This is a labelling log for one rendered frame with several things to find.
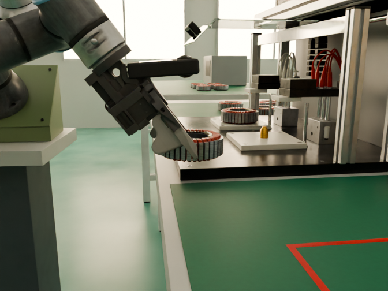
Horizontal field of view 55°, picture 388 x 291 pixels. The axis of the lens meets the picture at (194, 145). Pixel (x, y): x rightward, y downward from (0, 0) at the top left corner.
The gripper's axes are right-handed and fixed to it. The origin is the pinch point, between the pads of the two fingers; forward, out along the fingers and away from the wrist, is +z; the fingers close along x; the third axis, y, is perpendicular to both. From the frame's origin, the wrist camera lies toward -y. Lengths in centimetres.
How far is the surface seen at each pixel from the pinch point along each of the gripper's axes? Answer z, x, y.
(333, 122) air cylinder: 21.0, -17.8, -28.3
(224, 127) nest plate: 11.9, -38.4, -8.6
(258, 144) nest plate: 12.9, -15.0, -10.9
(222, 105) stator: 20, -94, -17
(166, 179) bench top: 2.8, -2.8, 7.9
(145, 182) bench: 51, -181, 48
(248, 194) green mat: 10.0, 7.4, -2.3
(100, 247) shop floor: 48, -121, 76
